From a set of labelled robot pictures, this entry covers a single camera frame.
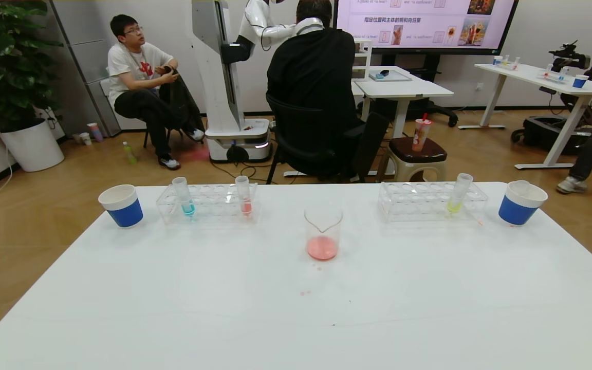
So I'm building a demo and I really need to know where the blue pigment test tube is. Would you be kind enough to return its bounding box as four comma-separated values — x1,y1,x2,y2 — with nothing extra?
172,176,196,218

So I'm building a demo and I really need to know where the clear glass beaker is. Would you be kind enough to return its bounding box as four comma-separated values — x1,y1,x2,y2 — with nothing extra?
304,202,344,262

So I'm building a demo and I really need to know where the clear plastic test tube rack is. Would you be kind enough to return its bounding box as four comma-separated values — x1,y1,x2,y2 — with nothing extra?
156,183,261,227
377,181,489,223

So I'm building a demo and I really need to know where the yellow pigment test tube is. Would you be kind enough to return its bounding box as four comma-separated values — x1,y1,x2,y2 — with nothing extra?
446,173,474,215

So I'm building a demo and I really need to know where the black office chair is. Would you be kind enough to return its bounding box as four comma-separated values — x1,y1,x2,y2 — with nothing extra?
265,92,392,184

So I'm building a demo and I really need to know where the seated person black sweater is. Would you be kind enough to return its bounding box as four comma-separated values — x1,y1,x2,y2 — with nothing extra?
267,0,374,180

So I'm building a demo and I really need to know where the beige stool brown seat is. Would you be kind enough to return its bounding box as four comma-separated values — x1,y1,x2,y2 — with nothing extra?
378,137,448,182

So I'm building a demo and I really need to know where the white humanoid robot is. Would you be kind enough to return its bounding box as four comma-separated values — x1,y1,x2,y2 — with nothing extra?
191,0,323,164

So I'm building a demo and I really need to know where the drink cup red straw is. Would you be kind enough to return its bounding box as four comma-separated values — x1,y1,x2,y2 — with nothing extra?
412,113,433,152

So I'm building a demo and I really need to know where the black jacket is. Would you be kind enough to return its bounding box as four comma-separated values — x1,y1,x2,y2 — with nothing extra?
160,72,206,132

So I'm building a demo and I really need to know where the white drawer box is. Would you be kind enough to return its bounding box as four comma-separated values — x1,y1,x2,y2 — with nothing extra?
354,38,374,81

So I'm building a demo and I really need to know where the white office desk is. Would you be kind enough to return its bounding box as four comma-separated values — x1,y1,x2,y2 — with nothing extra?
353,65,454,175
458,63,592,170

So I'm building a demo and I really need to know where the blue white paper cup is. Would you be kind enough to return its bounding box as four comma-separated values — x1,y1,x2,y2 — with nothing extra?
498,181,548,227
98,184,144,229

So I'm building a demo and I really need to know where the seated man white t-shirt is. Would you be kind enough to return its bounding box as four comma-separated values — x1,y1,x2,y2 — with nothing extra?
107,14,206,171

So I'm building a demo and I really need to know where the large black-framed display screen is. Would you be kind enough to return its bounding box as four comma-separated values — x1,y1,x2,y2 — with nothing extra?
333,0,520,56

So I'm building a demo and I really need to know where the grey metal cabinet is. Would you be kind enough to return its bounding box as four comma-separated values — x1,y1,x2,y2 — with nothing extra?
49,0,122,137

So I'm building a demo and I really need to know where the white plant pot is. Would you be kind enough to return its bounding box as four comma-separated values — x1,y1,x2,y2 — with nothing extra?
0,117,65,173

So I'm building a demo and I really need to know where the green leafy plant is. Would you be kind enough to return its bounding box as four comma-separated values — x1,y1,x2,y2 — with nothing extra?
0,0,64,133

